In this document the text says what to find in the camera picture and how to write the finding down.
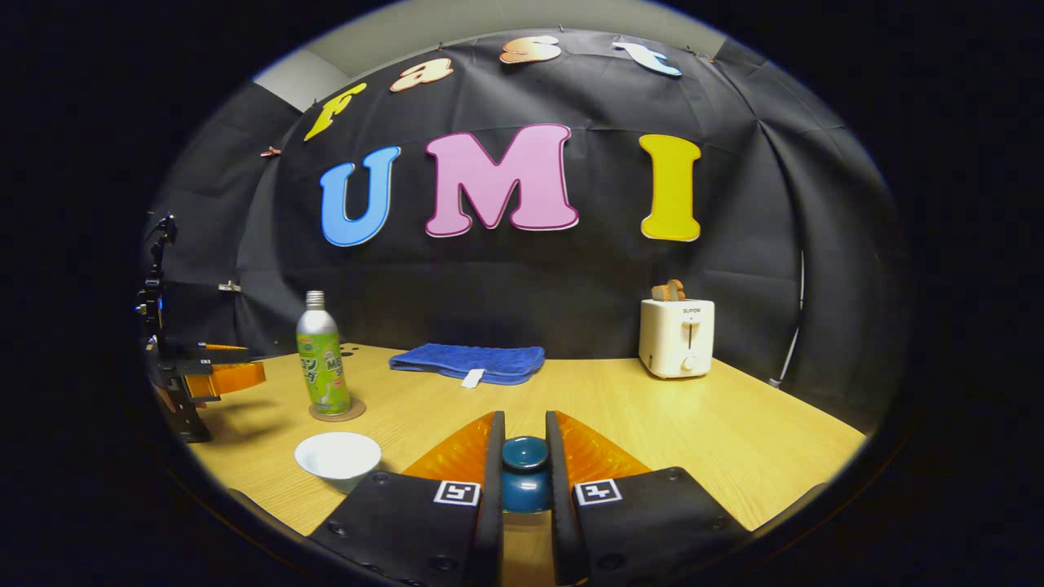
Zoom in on round brown cork coaster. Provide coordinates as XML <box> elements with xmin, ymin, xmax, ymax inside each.
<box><xmin>307</xmin><ymin>396</ymin><xmax>367</xmax><ymax>423</ymax></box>

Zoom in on teal teacup lid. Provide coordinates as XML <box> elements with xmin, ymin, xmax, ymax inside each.
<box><xmin>501</xmin><ymin>435</ymin><xmax>551</xmax><ymax>514</ymax></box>

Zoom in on blue folded towel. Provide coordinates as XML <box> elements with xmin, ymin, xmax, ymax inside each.
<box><xmin>388</xmin><ymin>342</ymin><xmax>546</xmax><ymax>388</ymax></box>

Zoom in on white toaster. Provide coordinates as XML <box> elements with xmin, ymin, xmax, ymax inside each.
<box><xmin>638</xmin><ymin>298</ymin><xmax>716</xmax><ymax>381</ymax></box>

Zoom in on teal white-lined teacup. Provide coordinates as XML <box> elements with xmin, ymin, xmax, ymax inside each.
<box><xmin>294</xmin><ymin>431</ymin><xmax>383</xmax><ymax>495</ymax></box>

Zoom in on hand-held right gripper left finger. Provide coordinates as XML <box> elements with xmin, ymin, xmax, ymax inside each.
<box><xmin>306</xmin><ymin>410</ymin><xmax>507</xmax><ymax>587</ymax></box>

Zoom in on silver green label water bottle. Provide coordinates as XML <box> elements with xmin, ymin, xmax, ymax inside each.
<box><xmin>295</xmin><ymin>289</ymin><xmax>352</xmax><ymax>417</ymax></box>

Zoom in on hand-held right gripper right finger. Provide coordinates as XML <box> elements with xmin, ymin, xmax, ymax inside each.
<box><xmin>545</xmin><ymin>410</ymin><xmax>751</xmax><ymax>587</ymax></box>

